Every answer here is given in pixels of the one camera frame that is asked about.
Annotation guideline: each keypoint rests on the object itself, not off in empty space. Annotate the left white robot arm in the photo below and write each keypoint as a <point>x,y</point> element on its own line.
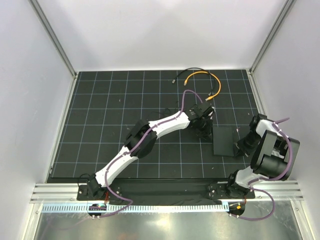
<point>142,138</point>

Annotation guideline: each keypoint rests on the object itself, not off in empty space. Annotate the black grid cutting mat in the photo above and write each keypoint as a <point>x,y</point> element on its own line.
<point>105,105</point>

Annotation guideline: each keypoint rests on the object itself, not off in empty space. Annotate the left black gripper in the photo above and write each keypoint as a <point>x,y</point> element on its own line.
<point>209,118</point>

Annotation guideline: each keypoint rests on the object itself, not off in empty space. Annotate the right aluminium frame post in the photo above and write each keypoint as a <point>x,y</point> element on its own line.
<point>282,15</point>

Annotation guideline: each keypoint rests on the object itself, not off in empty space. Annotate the aluminium frame post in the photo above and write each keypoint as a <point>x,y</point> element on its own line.
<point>52,35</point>
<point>282,15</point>

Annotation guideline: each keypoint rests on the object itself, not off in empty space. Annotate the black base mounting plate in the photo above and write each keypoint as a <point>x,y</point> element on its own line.
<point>164,189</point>

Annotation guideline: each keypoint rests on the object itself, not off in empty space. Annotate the black power adapter with cord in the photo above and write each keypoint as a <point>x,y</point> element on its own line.
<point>170,111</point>

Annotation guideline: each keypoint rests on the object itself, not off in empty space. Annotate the aluminium front rail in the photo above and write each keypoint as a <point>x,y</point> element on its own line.
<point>67,192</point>

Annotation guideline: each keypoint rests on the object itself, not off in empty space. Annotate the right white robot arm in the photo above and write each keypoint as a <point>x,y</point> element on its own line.
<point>272,152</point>

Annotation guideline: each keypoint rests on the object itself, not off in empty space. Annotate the white slotted cable duct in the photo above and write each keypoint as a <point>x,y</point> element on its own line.
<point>91,208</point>

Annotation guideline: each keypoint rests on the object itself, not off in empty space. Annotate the left aluminium frame post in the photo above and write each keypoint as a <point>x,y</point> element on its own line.
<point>52,35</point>

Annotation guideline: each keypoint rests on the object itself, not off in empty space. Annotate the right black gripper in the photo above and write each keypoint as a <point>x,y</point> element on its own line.
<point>241,149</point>

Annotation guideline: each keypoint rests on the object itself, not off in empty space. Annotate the black network switch box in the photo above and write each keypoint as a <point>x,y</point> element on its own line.
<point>223,141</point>

